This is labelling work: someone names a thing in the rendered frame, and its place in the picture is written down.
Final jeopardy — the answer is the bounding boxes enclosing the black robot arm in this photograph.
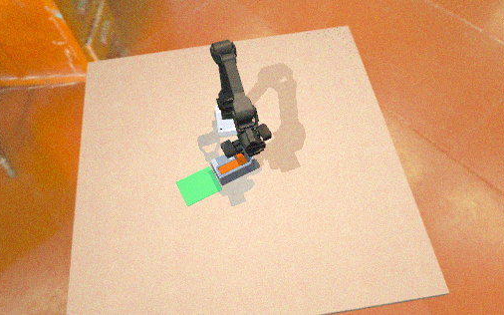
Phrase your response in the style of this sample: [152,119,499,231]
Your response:
[209,39,266,157]

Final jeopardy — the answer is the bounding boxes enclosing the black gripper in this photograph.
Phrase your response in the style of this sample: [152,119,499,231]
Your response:
[220,124,272,158]

